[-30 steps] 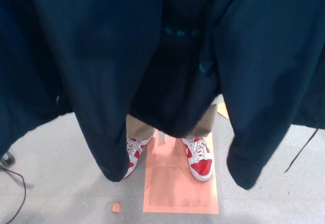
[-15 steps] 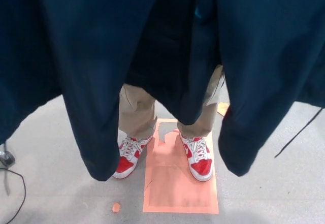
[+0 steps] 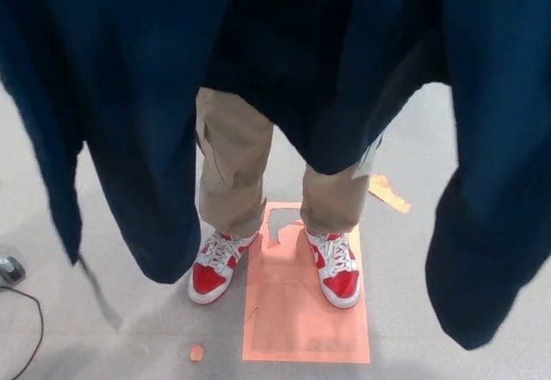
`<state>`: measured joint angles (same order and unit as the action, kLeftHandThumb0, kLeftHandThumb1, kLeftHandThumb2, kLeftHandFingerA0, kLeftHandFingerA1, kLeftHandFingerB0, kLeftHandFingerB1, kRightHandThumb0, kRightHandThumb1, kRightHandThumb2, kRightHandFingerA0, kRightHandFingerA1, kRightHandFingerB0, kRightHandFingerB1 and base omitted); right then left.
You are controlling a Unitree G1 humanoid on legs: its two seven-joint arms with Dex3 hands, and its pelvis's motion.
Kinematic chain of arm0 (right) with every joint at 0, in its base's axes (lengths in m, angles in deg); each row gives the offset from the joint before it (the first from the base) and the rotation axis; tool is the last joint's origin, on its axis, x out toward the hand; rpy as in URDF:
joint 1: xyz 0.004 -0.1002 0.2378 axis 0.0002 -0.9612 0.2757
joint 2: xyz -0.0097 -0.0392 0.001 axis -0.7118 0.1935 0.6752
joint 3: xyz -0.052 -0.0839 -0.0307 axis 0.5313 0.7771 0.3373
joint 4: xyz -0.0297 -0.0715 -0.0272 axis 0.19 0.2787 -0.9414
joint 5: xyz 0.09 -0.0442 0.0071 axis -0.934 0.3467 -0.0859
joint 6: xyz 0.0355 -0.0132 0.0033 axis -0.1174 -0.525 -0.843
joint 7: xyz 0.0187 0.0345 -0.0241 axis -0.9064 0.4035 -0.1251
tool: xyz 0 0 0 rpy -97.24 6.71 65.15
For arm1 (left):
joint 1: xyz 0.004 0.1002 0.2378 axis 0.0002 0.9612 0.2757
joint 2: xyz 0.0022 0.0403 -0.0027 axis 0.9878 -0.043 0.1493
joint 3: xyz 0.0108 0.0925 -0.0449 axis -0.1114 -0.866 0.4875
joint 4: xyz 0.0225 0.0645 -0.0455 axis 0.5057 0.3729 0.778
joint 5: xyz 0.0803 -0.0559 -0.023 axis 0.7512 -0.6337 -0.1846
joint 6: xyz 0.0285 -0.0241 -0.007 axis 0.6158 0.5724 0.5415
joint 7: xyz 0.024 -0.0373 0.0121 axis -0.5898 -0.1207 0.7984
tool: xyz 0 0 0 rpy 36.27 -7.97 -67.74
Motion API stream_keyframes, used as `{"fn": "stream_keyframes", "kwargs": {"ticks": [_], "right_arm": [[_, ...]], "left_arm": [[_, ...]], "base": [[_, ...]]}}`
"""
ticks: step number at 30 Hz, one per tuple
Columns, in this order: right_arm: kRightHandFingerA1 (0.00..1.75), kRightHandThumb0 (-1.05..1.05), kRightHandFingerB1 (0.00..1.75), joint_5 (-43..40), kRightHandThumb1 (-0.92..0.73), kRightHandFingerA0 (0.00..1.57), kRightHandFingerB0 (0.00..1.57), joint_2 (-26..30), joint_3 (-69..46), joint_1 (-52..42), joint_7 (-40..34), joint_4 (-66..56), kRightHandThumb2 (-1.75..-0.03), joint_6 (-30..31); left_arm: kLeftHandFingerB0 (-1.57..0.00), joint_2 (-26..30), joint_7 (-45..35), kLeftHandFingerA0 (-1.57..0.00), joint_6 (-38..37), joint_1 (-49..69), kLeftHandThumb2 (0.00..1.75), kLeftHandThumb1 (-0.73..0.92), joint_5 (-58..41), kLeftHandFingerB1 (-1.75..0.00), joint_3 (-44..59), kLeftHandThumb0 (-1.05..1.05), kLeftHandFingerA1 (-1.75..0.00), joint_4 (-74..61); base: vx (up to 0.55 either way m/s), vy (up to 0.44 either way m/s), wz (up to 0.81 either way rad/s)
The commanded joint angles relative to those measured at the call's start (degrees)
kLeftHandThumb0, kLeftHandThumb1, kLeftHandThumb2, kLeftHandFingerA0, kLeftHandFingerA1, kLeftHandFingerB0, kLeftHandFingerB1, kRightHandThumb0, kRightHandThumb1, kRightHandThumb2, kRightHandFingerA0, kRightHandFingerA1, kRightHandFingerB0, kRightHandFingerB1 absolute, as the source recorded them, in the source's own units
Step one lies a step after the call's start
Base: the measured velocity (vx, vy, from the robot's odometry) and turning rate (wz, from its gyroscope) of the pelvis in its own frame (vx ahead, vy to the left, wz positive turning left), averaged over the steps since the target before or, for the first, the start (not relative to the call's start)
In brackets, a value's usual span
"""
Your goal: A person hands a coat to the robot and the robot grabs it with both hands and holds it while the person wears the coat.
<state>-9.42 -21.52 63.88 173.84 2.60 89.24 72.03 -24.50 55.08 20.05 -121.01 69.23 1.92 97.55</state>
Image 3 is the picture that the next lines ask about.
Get dark navy blue coat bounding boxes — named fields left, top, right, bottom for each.
left=0, top=0, right=551, bottom=353

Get khaki trousers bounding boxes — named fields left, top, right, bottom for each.
left=194, top=86, right=372, bottom=238

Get torn orange tape strip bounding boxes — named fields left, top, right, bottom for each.
left=367, top=173, right=412, bottom=215

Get black t-shirt teal print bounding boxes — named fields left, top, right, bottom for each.
left=205, top=0, right=441, bottom=175

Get red white right sneaker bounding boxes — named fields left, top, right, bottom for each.
left=187, top=229, right=260, bottom=306

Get red white sneaker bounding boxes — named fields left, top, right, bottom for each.
left=302, top=226, right=361, bottom=310
left=187, top=229, right=260, bottom=306

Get red white left sneaker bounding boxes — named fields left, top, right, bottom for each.
left=302, top=226, right=361, bottom=310

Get orange rectangular floor marking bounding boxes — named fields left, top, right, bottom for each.
left=241, top=200, right=373, bottom=364

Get grey black stand foot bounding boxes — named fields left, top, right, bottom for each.
left=0, top=253, right=28, bottom=287

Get black floor cable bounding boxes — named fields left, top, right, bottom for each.
left=0, top=284, right=45, bottom=380

